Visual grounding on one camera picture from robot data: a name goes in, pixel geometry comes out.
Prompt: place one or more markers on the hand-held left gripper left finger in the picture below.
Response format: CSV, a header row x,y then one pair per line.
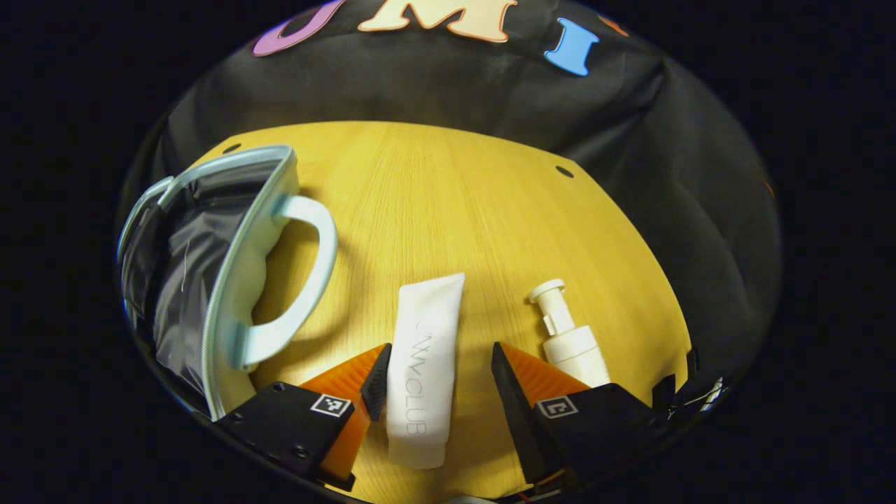
x,y
287,420

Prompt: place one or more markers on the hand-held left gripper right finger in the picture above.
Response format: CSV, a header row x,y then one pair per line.
x,y
518,413

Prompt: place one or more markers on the white pump bottle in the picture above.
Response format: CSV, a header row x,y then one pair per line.
x,y
574,346

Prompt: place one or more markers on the white skin care tube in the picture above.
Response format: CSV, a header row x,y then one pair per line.
x,y
427,364

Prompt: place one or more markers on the light blue suitcase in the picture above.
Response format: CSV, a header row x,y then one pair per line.
x,y
245,259

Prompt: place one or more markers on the black backdrop cloth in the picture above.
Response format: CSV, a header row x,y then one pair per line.
x,y
490,91

